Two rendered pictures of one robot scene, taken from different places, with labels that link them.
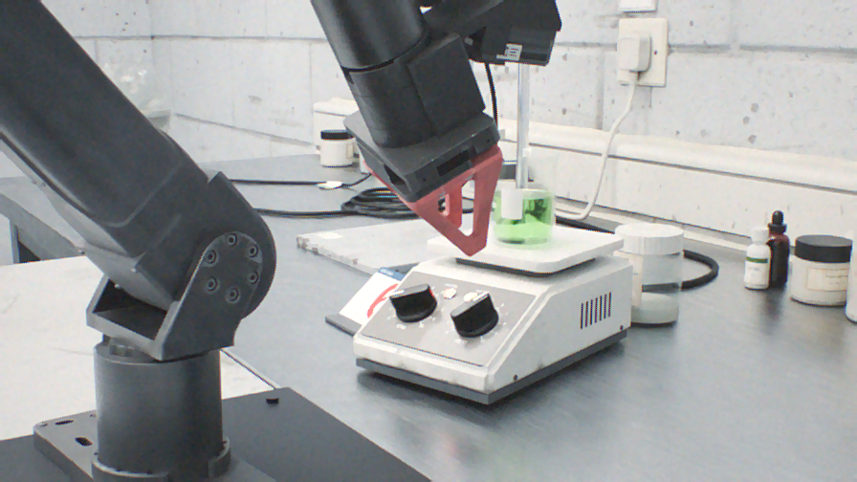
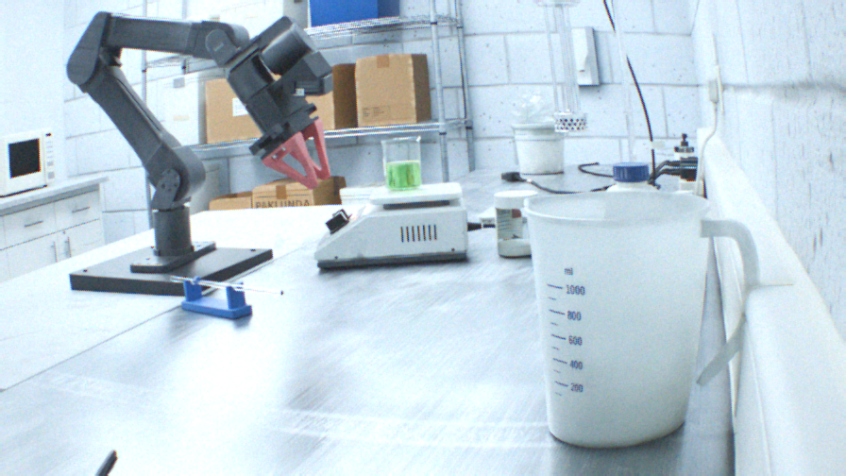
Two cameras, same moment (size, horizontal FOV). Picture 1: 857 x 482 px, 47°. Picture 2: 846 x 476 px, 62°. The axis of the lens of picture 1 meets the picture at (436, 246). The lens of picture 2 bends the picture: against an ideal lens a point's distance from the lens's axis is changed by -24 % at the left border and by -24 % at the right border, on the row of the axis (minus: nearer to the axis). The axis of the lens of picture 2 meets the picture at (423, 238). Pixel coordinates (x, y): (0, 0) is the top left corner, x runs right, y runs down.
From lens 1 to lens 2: 1.03 m
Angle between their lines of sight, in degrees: 51
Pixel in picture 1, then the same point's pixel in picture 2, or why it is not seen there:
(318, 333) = not seen: hidden behind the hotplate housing
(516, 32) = (300, 83)
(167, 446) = (159, 241)
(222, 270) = (166, 181)
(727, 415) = (382, 288)
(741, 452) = (336, 297)
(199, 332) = (160, 202)
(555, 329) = (373, 237)
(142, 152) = (151, 143)
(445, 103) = (266, 117)
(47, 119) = (130, 134)
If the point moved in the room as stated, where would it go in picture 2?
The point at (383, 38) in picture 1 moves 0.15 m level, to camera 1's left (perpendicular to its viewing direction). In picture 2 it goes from (241, 94) to (200, 102)
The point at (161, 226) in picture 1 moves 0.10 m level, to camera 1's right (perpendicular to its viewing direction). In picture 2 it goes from (153, 166) to (176, 166)
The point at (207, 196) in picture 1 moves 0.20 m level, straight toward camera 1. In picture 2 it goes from (166, 157) to (62, 178)
